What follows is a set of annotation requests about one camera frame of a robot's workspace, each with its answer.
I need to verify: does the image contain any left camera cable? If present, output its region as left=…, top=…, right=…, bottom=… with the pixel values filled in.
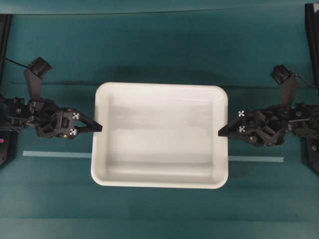
left=0, top=57, right=32, bottom=68

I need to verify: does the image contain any light blue tape strip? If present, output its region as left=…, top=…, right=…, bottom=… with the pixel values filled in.
left=22, top=150, right=284, bottom=163

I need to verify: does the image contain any white plastic tray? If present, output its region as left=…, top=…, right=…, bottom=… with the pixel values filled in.
left=91, top=82, right=229, bottom=189

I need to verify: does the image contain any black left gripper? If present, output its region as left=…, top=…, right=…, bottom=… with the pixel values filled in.
left=25, top=100, right=103, bottom=138

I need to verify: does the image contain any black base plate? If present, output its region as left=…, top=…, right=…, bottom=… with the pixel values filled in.
left=0, top=14, right=19, bottom=170
left=304, top=0, right=319, bottom=176

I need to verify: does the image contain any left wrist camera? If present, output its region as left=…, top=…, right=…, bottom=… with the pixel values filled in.
left=23, top=57, right=52, bottom=100

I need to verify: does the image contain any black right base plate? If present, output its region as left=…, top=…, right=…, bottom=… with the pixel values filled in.
left=304, top=0, right=319, bottom=176

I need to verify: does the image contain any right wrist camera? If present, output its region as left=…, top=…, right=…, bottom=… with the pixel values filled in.
left=270, top=65, right=300, bottom=106

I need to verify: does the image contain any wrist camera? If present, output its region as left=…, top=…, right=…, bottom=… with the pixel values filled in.
left=23, top=57, right=52, bottom=100
left=270, top=65, right=300, bottom=106

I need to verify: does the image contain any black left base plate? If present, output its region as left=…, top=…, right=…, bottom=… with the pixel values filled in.
left=0, top=14, right=19, bottom=170

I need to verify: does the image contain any camera cable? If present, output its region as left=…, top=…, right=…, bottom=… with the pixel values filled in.
left=291, top=73, right=319, bottom=88
left=0, top=57, right=32, bottom=68

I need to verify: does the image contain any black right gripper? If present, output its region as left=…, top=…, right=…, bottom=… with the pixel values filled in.
left=218, top=105, right=291, bottom=147

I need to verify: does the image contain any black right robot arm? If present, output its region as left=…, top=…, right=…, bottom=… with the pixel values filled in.
left=218, top=103, right=319, bottom=147

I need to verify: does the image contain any right camera cable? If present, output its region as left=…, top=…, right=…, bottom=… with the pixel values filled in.
left=291, top=73, right=319, bottom=88

